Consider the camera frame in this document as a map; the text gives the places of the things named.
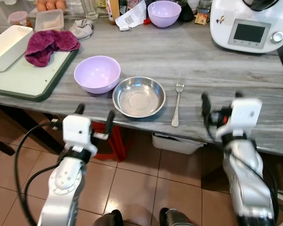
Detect red stool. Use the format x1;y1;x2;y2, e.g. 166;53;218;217
91;121;128;162

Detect silver metal fork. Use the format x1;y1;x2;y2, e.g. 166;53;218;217
171;73;186;128

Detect stainless steel bowl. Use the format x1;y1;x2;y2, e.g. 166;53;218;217
112;76;166;119

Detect lilac plastic bowl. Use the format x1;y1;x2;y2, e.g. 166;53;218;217
74;56;121;95
147;0;182;28

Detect white plastic bin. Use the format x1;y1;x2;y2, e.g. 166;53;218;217
152;133;204;155

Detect white green-edged cutting board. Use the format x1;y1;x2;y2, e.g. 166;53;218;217
0;47;80;102

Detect magenta towel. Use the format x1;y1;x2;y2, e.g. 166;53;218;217
25;30;81;67

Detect white kitchen machine with screen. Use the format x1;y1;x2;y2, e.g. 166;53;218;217
210;0;283;54

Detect grey cloth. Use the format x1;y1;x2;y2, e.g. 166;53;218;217
69;19;95;40

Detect small orange packet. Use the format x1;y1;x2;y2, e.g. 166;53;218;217
194;12;209;25

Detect small black object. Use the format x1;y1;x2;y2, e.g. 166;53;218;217
179;5;195;23

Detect clear plastic lidded box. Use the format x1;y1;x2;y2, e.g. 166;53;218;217
35;9;65;32

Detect white rectangular container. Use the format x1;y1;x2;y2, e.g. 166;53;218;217
0;25;33;72

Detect clear drinking glass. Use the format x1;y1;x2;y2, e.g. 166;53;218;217
80;0;99;20

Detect white paper packet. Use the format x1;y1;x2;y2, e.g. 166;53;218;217
116;1;148;31

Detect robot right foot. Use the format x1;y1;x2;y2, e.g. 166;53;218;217
159;208;195;226

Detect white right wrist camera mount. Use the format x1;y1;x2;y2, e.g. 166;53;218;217
216;97;263;139

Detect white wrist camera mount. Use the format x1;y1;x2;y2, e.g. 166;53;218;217
216;97;263;139
62;114;99;156

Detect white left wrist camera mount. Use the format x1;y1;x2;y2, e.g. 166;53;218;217
62;114;99;156

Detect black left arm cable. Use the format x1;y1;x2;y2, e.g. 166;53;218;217
13;120;64;226

